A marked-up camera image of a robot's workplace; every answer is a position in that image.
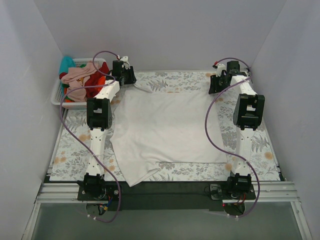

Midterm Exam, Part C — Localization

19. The white t shirt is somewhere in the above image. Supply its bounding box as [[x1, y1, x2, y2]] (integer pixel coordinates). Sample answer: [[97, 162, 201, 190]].
[[110, 87, 227, 186]]

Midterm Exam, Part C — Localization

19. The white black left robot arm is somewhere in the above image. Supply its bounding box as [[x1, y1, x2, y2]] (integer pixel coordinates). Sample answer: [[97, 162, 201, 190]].
[[79, 56, 136, 200]]

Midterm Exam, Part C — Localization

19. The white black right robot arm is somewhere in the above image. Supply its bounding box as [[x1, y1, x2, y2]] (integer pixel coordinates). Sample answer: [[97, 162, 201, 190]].
[[208, 58, 265, 204]]

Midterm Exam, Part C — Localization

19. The orange t shirt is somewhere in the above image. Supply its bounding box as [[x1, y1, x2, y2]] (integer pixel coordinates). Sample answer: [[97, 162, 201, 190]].
[[97, 76, 106, 86]]

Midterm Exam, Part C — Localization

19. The red t shirt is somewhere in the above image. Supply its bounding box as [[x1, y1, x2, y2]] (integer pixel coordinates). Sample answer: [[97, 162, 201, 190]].
[[84, 62, 110, 98]]

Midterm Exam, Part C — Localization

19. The pink t shirt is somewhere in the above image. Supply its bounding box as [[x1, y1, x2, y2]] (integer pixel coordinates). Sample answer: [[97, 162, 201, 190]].
[[60, 62, 97, 103]]

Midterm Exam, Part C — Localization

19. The teal t shirt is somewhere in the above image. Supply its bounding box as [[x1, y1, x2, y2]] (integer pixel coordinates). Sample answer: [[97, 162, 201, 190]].
[[58, 56, 76, 80]]

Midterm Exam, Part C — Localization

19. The green garment in basket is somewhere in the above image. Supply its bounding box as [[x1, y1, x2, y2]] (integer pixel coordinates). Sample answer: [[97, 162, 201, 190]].
[[61, 84, 74, 103]]

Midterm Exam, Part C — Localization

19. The white plastic laundry basket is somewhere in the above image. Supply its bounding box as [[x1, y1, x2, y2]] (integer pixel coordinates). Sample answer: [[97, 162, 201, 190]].
[[50, 58, 106, 110]]

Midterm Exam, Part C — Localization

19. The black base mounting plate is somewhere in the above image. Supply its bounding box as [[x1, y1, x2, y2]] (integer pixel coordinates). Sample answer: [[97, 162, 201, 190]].
[[77, 181, 257, 211]]

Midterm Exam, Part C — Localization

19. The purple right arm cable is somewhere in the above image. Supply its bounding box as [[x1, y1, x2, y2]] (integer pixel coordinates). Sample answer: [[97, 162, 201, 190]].
[[204, 57, 261, 219]]

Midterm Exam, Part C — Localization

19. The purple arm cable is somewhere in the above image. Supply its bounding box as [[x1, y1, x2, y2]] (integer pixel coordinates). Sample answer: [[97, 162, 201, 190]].
[[204, 57, 261, 219], [59, 50, 123, 223]]

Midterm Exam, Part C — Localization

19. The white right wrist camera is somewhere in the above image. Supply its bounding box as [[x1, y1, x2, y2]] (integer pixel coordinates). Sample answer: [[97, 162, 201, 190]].
[[212, 62, 227, 77]]

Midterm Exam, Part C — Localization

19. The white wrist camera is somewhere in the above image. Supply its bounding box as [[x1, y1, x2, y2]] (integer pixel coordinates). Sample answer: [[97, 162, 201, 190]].
[[118, 56, 131, 70], [212, 62, 227, 77]]

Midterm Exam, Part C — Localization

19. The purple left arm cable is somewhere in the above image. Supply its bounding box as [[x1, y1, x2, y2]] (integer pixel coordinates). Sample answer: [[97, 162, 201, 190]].
[[59, 50, 123, 223]]

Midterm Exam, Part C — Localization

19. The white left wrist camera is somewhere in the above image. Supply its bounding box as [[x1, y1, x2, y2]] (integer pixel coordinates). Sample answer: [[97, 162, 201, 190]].
[[118, 56, 131, 70]]

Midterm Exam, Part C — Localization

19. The aluminium frame rail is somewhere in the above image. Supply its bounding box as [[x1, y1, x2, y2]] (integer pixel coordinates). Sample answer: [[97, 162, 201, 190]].
[[36, 182, 79, 204]]

